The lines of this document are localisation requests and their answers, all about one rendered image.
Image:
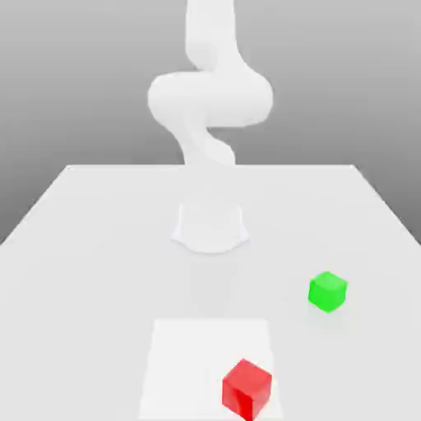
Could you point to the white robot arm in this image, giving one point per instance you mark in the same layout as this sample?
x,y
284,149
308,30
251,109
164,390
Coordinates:
x,y
210,98

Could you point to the small green cube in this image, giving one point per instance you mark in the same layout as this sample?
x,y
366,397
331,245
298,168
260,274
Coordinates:
x,y
327,291

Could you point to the small red cube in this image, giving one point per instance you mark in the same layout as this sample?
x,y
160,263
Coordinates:
x,y
246,388

